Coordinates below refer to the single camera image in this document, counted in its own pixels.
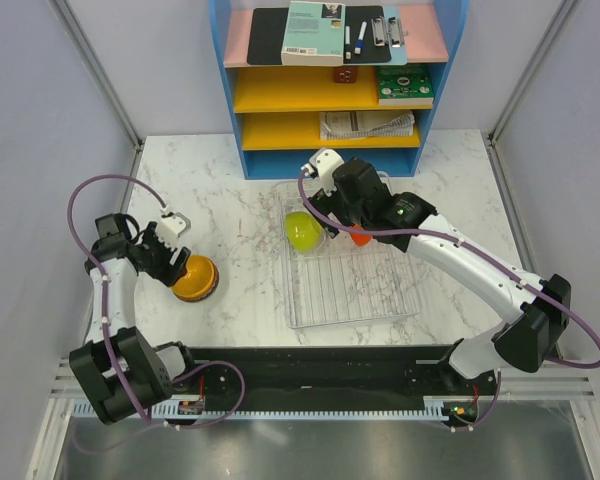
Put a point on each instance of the red patterned bowl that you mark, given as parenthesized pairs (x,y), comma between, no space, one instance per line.
(193,298)

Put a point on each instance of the yellow orange bowl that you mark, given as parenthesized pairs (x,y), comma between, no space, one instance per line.
(200,274)

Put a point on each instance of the white cable duct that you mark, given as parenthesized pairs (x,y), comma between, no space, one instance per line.
(181,410)

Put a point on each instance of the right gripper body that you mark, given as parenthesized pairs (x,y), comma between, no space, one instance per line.
(347,214)

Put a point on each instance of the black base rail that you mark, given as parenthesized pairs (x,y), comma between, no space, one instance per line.
(323,379)

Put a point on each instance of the lime green bowl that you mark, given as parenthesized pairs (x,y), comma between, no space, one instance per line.
(303,231)

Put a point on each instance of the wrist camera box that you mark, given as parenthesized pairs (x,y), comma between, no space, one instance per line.
(171,227)
(323,163)

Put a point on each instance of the blue shelf unit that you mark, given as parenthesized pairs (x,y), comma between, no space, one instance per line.
(274,110)

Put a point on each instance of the white marker black cap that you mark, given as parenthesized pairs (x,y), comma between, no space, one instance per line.
(347,43)

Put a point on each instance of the folded newspaper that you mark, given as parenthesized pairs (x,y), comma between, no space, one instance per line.
(366,124)

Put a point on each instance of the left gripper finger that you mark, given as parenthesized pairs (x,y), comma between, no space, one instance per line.
(162,273)
(179,264)

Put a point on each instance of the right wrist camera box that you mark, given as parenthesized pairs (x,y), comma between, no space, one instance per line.
(323,163)

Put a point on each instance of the brown small box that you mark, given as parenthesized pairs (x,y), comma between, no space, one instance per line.
(345,74)

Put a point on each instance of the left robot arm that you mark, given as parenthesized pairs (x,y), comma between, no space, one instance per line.
(118,370)

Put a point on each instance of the teal book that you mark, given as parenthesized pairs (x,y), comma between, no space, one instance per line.
(314,34)

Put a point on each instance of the green book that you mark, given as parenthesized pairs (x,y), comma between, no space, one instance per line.
(407,85)

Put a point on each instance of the white wire dish rack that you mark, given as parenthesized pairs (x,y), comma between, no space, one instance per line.
(338,282)

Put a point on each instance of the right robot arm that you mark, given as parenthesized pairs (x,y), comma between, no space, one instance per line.
(530,324)

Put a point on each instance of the white marker blue cap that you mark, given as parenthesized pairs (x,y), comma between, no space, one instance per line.
(360,39)

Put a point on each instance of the black mat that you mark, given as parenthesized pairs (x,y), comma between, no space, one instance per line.
(268,26)

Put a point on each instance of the red orange bowl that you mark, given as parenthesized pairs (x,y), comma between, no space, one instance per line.
(359,240)

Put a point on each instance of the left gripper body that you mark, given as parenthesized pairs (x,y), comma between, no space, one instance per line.
(153,252)

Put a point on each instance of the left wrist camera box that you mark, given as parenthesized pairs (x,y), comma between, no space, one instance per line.
(171,227)

